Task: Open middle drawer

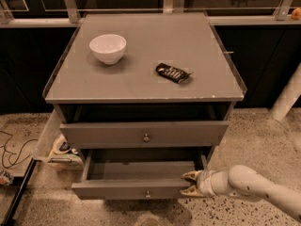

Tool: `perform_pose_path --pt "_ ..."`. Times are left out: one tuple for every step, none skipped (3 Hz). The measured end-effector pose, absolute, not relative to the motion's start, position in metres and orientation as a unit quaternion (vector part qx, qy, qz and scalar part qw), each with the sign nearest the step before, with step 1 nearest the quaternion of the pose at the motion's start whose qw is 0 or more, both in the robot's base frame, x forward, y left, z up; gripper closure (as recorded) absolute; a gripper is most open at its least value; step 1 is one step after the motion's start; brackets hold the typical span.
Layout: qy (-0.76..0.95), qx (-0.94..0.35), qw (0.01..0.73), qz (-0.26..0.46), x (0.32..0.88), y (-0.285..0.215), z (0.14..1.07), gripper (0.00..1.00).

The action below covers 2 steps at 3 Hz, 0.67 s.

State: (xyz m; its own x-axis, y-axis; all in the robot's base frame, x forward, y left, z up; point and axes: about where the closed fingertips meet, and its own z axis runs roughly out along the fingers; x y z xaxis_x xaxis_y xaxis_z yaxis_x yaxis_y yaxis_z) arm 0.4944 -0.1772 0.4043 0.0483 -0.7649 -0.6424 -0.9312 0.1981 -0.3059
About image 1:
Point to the grey drawer cabinet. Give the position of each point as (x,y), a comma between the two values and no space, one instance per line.
(83,89)

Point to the grey drawer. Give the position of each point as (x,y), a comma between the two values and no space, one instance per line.
(138,174)
(97,135)

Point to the metal window railing frame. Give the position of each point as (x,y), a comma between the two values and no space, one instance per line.
(71,13)

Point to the white ceramic bowl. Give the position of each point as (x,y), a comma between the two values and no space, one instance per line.
(108,48)

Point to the orange fruit on ledge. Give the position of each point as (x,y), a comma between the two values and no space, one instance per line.
(296,14)

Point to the clear plastic bin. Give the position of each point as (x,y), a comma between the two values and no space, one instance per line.
(44,148)

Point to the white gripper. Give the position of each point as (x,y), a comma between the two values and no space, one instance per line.
(204,182)

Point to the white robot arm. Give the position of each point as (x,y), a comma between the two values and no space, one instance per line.
(262,142)

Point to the grey top drawer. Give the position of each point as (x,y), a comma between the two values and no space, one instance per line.
(97,135)

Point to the tape roll in bin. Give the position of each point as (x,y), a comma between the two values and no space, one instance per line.
(60,145)

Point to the black snack wrapper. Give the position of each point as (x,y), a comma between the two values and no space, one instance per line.
(171,73)

